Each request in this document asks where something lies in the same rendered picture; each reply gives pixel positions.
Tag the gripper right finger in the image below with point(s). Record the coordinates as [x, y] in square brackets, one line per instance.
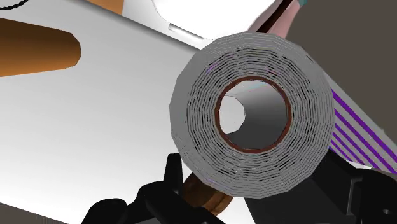
[325, 201]

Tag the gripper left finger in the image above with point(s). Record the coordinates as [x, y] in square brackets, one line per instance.
[161, 204]

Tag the brown round wooden object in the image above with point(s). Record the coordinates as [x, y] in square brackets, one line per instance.
[201, 198]

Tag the purple striped white object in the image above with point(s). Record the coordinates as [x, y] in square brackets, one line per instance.
[356, 124]

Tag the grey paper roll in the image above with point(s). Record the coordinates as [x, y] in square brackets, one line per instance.
[192, 124]

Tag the pink object with dark stripe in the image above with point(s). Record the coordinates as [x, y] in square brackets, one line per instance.
[287, 21]

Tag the orange brown tapered object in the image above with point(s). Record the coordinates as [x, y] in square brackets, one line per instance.
[37, 52]

